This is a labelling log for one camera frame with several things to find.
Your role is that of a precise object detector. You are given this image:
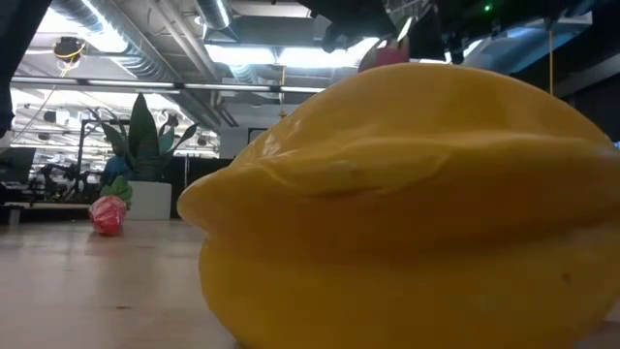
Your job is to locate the pink toy dragon fruit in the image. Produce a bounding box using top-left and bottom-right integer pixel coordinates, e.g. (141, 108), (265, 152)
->
(356, 16), (413, 74)

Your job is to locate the yellow plastic starfruit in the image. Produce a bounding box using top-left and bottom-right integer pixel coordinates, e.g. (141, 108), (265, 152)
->
(176, 62), (620, 349)

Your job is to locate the red toy strawberry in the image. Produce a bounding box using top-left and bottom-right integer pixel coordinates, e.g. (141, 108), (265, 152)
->
(87, 174), (134, 238)

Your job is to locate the long ceiling light bar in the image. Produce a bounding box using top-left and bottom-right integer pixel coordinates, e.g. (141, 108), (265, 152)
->
(9, 76), (326, 94)

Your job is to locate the black partition panel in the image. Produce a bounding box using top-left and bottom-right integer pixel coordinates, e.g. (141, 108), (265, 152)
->
(171, 157), (233, 219)

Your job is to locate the green snake plant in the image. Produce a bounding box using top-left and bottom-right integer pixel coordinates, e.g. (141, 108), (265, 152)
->
(89, 92), (200, 183)

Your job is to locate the person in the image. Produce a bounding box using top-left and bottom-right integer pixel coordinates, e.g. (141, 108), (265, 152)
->
(100, 153), (132, 188)

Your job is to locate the dark computer monitor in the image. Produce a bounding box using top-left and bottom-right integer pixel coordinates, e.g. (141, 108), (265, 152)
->
(0, 146), (38, 185)

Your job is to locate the ceiling cable reel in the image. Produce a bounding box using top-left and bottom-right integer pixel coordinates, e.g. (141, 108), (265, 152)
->
(51, 36), (87, 64)

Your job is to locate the black metal frame stand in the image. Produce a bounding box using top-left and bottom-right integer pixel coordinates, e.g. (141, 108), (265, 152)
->
(75, 118), (117, 195)

